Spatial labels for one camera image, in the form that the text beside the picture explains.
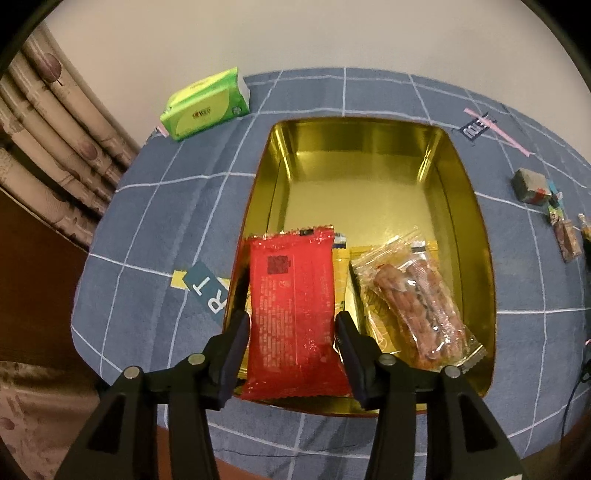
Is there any brown snack packet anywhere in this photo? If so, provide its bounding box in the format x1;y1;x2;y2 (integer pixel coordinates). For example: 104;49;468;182
554;220;581;263

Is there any blue checked tablecloth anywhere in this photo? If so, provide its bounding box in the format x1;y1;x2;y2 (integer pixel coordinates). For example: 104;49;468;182
71;68;591;467

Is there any gold metal tin box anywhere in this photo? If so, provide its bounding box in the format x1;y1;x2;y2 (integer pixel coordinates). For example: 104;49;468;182
222;117;497;418

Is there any red snack packet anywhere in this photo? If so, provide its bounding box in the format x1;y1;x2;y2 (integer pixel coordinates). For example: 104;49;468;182
240;224;354;401

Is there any grey speckled snack packet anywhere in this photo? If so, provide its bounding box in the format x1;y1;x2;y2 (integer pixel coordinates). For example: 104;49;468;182
512;168;553;205

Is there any dark brown wooden board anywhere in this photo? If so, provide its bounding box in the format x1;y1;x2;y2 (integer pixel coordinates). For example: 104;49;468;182
0;189;90;365

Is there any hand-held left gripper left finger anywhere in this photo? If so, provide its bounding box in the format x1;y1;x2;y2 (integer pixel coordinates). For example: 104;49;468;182
55;310;252;480

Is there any green tissue pack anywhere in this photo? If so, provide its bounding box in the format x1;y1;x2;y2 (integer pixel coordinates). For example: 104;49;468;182
160;67;251;141

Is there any clear peanut packet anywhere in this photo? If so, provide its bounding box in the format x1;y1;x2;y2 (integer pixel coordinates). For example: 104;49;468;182
351;227;488;376

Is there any patterned beige cloth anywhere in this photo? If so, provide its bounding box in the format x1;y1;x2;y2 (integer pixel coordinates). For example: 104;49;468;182
0;360;100;480

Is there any beige patterned curtain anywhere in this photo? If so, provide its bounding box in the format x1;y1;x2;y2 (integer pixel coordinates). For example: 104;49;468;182
0;23;141;252

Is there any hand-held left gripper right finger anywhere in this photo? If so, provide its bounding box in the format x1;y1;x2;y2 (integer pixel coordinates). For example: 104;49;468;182
335;311;525;480

